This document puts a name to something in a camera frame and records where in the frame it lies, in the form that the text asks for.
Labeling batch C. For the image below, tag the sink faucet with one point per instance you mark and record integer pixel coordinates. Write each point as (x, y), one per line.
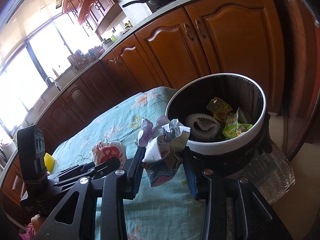
(50, 80)

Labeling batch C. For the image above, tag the clear plastic stool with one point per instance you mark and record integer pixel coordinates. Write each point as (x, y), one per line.
(270, 173)

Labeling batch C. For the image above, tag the green snack pouch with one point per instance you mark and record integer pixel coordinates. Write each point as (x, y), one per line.
(231, 129)

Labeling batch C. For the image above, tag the white foam fruit net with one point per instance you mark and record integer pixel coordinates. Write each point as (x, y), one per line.
(203, 127)

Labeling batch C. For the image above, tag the white rimmed black trash bin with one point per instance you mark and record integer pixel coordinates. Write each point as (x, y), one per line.
(225, 156)

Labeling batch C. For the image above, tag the left hand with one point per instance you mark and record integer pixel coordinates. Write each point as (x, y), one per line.
(37, 221)

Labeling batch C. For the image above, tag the white blue paper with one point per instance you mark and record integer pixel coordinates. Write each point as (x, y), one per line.
(164, 142)

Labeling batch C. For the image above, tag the condiment bottles group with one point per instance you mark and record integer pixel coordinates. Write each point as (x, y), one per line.
(128, 25)

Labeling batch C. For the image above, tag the crushed green soda can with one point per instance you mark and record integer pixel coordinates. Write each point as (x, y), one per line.
(244, 120)

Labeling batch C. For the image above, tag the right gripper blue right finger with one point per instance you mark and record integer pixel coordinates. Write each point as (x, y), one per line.
(193, 168)

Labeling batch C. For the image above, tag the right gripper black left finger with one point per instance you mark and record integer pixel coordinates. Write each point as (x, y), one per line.
(134, 170)

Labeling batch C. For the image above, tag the metal kettle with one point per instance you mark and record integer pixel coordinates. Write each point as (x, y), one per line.
(107, 43)

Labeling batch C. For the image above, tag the utensil rack on counter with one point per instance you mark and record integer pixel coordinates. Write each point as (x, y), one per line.
(79, 60)

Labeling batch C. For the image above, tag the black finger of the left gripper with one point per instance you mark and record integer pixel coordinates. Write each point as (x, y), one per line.
(104, 169)

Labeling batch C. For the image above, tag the crumpled red white paper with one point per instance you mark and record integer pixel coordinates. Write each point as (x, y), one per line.
(103, 151)

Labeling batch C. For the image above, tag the yellow brown wrapper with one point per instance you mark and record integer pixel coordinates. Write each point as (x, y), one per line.
(219, 108)

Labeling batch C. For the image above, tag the brown wooden upper cabinets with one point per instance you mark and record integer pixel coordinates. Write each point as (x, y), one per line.
(97, 15)

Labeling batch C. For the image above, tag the yellow sponge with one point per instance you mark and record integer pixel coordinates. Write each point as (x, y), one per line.
(49, 162)

